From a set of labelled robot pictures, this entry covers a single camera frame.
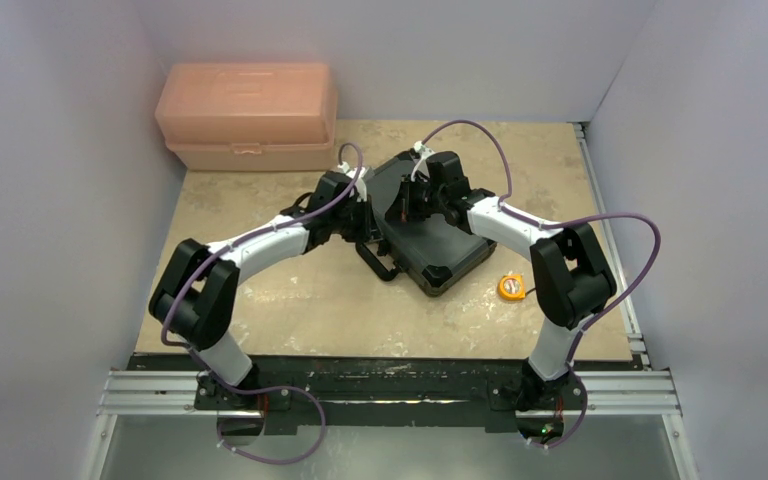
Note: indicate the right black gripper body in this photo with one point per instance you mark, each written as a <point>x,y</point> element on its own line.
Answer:
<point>414,201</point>

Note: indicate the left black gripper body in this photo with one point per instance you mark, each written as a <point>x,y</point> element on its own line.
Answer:
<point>353,221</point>

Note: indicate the black poker set case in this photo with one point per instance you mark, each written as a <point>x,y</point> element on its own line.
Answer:
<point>434,254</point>

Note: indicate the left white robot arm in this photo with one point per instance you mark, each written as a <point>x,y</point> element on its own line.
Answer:
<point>195,296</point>

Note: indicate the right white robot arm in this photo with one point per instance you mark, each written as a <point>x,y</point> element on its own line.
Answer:
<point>572,280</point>

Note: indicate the yellow measuring tape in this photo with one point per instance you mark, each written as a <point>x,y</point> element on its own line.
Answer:
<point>513,288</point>

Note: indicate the pink plastic storage box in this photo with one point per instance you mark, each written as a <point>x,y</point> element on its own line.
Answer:
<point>250,117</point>

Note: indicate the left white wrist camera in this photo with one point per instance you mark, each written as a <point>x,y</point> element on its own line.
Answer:
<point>358,177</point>

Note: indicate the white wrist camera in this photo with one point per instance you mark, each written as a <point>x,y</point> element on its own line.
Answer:
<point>421,153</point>
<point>358,177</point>

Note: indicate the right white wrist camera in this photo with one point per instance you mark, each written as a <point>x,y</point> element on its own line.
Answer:
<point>421,153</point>

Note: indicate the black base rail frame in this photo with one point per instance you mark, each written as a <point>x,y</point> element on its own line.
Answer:
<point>295,391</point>

